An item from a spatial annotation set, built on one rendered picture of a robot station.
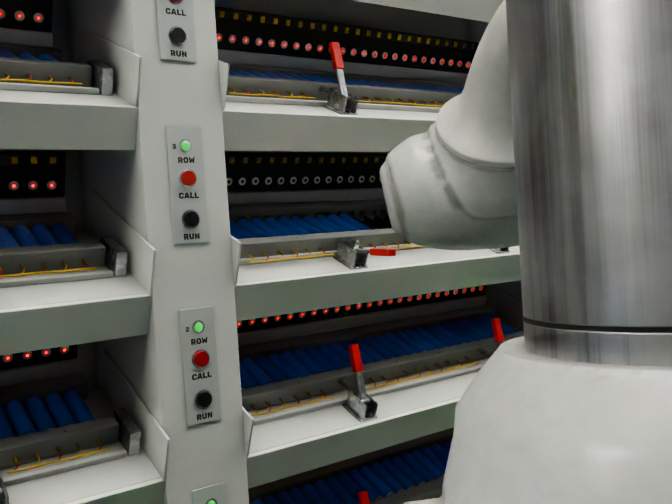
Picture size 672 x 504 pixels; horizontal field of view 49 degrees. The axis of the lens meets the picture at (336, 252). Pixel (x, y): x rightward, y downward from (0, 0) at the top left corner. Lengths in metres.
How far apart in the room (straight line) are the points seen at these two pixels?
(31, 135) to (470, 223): 0.42
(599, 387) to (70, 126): 0.62
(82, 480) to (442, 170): 0.47
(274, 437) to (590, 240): 0.68
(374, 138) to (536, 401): 0.73
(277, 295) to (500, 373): 0.61
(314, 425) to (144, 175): 0.36
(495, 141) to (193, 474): 0.47
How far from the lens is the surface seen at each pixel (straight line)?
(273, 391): 0.92
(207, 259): 0.80
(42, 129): 0.76
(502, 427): 0.25
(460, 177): 0.60
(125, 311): 0.77
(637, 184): 0.24
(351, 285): 0.91
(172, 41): 0.81
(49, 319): 0.75
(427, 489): 1.12
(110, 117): 0.78
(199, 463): 0.82
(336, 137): 0.91
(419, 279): 0.98
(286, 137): 0.87
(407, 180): 0.61
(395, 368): 1.04
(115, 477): 0.81
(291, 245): 0.90
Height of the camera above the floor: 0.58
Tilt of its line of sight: 2 degrees down
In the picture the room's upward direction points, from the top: 4 degrees counter-clockwise
